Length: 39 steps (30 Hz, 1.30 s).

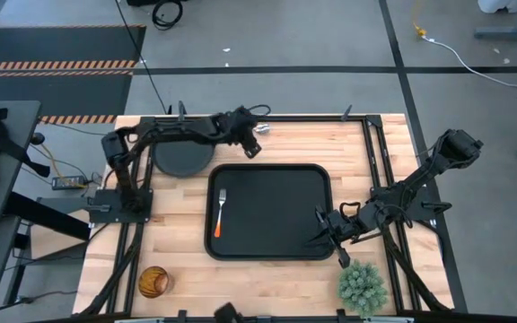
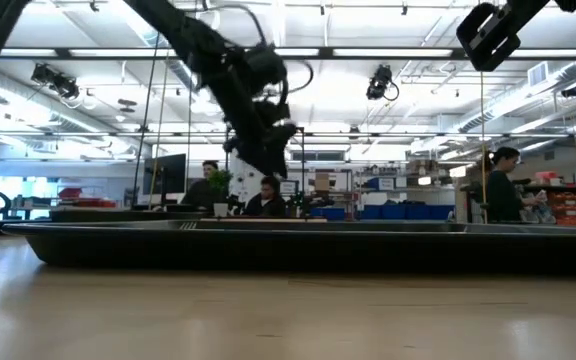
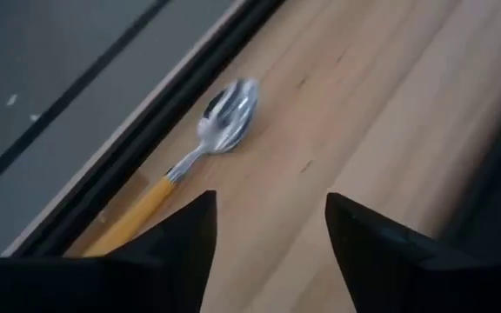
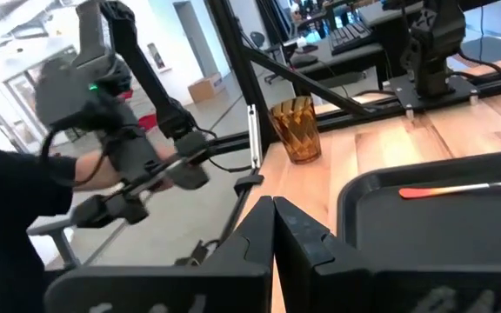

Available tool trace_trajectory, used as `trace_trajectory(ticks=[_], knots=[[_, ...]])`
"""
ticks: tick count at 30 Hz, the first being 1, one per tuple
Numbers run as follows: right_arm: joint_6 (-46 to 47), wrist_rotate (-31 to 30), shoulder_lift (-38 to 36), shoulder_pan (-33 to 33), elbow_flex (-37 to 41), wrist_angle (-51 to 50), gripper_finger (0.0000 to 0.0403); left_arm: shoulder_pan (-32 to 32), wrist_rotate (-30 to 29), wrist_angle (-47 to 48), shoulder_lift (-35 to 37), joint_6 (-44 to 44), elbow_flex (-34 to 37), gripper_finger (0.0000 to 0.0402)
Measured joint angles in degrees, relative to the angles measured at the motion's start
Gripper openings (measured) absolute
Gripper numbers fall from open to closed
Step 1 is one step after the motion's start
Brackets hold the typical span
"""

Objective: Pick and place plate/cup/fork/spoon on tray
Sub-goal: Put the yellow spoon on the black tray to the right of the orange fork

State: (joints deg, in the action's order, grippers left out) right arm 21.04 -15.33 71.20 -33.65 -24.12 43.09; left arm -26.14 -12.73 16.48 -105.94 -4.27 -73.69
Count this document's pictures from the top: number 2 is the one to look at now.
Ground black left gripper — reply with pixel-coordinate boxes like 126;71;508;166
217;44;299;179

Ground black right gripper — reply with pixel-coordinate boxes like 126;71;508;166
455;2;522;72

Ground black rectangular serving tray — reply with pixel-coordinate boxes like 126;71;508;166
1;218;576;275

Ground red flat tray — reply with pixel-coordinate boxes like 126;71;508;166
74;198;118;209

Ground white cylindrical tank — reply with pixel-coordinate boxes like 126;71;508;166
228;149;268;204

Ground person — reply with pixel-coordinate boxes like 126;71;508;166
181;159;225;212
484;145;544;224
244;174;288;219

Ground green potted plant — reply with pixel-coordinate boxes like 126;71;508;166
207;168;235;204

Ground black computer monitor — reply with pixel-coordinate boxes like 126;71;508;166
142;152;188;197

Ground blue box with white label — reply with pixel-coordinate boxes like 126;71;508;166
366;176;397;192

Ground black overhead frame beam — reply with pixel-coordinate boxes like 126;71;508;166
0;46;576;62

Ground black hanging cable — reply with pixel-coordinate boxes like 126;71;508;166
185;74;194;192
131;29;162;208

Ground black overhead camera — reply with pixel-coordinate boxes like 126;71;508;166
365;63;400;102

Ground black ceiling camera cluster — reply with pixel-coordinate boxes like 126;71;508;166
29;62;81;101

